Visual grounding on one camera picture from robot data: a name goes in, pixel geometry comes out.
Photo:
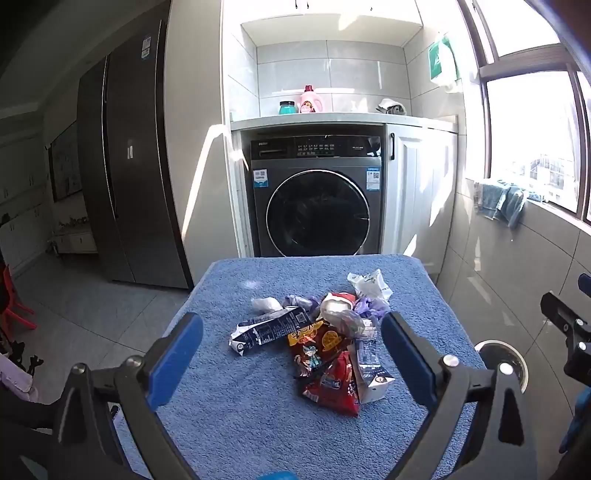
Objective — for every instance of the brown window frame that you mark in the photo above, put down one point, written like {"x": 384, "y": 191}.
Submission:
{"x": 482, "y": 92}

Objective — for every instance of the orange snack packet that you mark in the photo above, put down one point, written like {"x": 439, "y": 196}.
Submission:
{"x": 318, "y": 346}

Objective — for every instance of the teal jar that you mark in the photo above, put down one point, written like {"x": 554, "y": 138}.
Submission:
{"x": 287, "y": 108}

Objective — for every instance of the green and white bag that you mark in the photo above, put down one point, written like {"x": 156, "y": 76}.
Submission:
{"x": 441, "y": 60}

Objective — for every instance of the white wall cabinet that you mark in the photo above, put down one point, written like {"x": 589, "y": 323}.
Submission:
{"x": 323, "y": 11}

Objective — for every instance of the white countertop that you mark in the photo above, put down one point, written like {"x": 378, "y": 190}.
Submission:
{"x": 323, "y": 119}

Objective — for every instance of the dark cloth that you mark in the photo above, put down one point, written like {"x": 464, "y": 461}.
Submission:
{"x": 23, "y": 438}

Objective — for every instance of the grey front-load washing machine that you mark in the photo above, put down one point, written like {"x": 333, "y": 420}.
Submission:
{"x": 318, "y": 217}

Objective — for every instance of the blue towel-covered table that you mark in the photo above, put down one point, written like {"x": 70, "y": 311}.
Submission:
{"x": 240, "y": 415}

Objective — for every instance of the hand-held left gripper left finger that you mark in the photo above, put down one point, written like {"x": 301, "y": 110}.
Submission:
{"x": 175, "y": 362}

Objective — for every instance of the clear red printed wrapper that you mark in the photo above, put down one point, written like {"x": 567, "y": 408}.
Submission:
{"x": 339, "y": 314}

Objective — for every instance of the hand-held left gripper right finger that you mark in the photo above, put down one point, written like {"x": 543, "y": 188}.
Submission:
{"x": 407, "y": 362}

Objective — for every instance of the white base cabinet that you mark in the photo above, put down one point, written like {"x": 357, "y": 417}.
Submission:
{"x": 418, "y": 194}

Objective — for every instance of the pale purple plastic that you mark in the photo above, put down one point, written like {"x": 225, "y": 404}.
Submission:
{"x": 375, "y": 308}

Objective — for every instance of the white round trash bin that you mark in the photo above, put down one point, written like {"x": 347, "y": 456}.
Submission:
{"x": 501, "y": 355}

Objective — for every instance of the red plastic chair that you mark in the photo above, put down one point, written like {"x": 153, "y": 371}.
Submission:
{"x": 16, "y": 304}

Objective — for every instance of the dark grey refrigerator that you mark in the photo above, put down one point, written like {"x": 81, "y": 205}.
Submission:
{"x": 134, "y": 184}

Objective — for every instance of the pink cloth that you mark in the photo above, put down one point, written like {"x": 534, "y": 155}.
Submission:
{"x": 16, "y": 378}

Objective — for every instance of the white wrapper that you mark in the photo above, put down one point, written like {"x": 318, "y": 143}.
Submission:
{"x": 369, "y": 284}

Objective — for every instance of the blue hanging towel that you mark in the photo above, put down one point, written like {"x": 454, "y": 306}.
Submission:
{"x": 505, "y": 203}

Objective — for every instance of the crumpled cloth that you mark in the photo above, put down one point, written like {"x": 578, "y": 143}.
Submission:
{"x": 391, "y": 107}

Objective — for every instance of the pink detergent bottle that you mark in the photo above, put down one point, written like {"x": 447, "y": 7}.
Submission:
{"x": 308, "y": 102}

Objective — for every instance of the white plastic bag wad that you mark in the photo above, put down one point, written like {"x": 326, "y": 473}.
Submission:
{"x": 265, "y": 304}

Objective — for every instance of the white and blue carton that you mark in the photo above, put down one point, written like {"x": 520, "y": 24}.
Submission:
{"x": 369, "y": 364}

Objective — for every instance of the person's right forearm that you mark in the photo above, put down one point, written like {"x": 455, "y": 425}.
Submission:
{"x": 579, "y": 415}

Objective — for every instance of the black and white carton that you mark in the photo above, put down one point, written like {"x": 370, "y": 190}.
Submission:
{"x": 268, "y": 330}

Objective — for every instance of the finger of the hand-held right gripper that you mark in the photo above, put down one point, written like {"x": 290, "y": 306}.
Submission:
{"x": 585, "y": 281}
{"x": 561, "y": 311}

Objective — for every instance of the red snack packet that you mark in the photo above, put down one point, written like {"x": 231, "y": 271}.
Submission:
{"x": 332, "y": 387}

